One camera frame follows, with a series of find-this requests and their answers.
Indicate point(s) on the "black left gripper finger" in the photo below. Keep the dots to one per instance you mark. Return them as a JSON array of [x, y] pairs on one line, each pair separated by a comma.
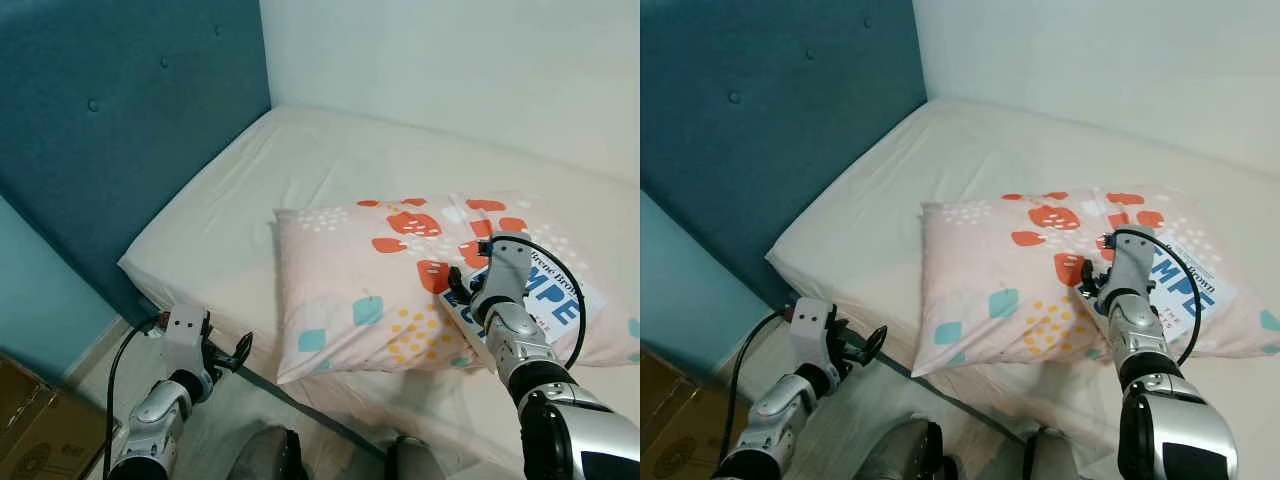
[[242, 342], [238, 362], [870, 335], [868, 355]]

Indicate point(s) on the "pink patterned pillow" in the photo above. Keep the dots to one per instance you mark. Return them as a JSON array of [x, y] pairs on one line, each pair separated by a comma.
[[340, 290], [985, 285]]

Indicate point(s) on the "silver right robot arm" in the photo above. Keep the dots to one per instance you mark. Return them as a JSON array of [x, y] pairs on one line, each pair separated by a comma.
[[520, 345], [1140, 340]]

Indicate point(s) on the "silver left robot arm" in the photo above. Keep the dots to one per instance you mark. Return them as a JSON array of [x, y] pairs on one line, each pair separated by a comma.
[[775, 410], [155, 410]]

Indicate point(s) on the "grey left robot leg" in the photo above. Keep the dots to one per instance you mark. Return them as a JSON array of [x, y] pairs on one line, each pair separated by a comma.
[[905, 450], [265, 455]]

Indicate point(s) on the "grey robot leg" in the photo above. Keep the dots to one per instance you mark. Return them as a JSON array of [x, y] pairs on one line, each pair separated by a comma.
[[415, 460], [1047, 455], [265, 455], [905, 450]]

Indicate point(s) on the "beige bed mattress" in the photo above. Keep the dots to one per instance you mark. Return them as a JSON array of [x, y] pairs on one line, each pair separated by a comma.
[[350, 160], [1000, 150]]

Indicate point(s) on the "grey right robot leg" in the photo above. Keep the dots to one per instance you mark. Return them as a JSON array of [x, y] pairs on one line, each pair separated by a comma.
[[415, 460], [1047, 455]]

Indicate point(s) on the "brown cardboard box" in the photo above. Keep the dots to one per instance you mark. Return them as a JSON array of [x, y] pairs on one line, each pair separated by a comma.
[[50, 440], [680, 430]]

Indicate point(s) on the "blue upholstered headboard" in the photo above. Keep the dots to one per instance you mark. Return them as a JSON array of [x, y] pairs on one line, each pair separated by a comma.
[[760, 110], [120, 120]]

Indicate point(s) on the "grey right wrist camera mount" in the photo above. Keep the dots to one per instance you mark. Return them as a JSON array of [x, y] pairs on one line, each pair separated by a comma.
[[510, 270], [1130, 265]]

